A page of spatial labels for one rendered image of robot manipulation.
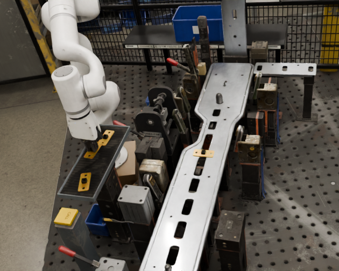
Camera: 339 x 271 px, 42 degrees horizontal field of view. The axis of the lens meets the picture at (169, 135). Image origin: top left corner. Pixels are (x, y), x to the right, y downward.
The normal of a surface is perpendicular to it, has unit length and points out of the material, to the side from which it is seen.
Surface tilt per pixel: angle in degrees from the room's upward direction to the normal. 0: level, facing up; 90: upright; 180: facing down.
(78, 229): 90
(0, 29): 94
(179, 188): 0
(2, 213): 0
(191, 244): 0
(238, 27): 90
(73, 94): 90
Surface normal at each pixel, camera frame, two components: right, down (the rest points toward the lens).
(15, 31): 0.07, 0.70
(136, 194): -0.16, -0.74
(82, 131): -0.34, 0.66
